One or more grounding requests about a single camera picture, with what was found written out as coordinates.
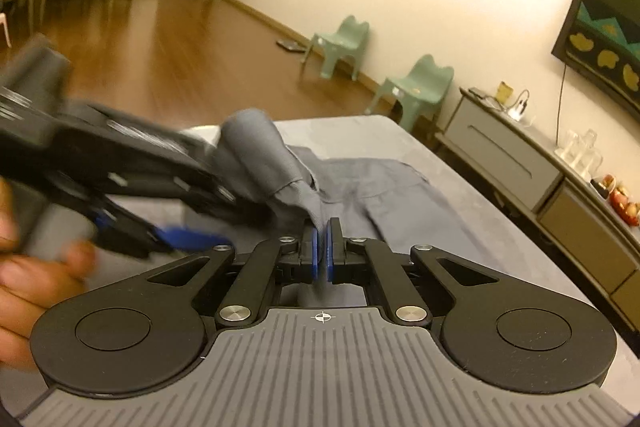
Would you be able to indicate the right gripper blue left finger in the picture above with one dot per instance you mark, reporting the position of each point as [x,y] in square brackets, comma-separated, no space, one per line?
[273,264]

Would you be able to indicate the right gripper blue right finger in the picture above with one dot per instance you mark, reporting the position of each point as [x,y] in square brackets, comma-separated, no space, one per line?
[372,265]

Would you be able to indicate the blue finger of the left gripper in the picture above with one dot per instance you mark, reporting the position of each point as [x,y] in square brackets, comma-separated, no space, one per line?
[189,240]

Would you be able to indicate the grey garment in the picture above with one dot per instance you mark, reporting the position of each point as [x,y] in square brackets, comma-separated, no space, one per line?
[284,184]

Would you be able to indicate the person's left hand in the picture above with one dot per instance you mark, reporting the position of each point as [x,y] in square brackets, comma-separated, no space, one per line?
[30,286]

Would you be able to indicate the green plastic chair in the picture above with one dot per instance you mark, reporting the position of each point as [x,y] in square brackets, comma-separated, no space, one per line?
[420,93]
[349,41]

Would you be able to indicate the long grey brown sideboard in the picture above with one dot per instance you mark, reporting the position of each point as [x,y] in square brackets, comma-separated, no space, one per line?
[516,169]

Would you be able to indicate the white power strip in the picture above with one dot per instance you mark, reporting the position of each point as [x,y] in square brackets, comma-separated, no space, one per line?
[517,110]

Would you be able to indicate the clear glass jars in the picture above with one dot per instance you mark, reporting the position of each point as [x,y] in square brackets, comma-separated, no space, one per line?
[579,152]

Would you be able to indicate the red fruit bowl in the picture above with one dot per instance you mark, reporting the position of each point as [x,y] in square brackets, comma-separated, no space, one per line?
[620,200]

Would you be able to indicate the dark patterned wall tapestry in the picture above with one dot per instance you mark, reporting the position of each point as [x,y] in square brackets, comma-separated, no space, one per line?
[599,39]

